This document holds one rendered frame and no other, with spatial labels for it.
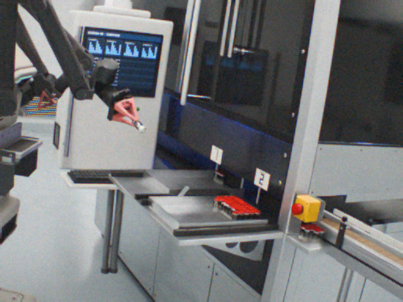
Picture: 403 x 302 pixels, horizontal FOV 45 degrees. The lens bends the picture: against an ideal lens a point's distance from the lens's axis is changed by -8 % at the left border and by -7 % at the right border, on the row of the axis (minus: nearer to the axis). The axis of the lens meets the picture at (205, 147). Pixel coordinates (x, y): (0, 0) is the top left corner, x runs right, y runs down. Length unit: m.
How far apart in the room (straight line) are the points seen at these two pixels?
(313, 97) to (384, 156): 0.46
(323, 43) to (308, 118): 0.25
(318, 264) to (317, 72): 0.73
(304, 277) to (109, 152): 1.12
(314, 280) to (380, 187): 0.45
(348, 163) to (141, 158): 1.11
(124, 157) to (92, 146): 0.18
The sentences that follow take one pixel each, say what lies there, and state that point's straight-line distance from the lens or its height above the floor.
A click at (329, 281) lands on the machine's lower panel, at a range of 2.08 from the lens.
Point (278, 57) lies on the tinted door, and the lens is 1.89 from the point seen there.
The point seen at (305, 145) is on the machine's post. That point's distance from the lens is 1.74.
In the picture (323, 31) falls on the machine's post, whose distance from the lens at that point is 1.71.
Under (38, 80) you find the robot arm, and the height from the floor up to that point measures 1.26.
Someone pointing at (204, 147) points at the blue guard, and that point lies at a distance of 2.28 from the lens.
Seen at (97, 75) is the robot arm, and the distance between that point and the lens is 1.61.
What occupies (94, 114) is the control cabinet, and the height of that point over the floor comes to 1.07.
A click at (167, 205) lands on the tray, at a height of 0.88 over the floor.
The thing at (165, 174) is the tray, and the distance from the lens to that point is 2.25.
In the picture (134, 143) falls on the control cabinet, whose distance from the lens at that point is 2.55.
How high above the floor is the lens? 1.49
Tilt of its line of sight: 12 degrees down
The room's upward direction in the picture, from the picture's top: 9 degrees clockwise
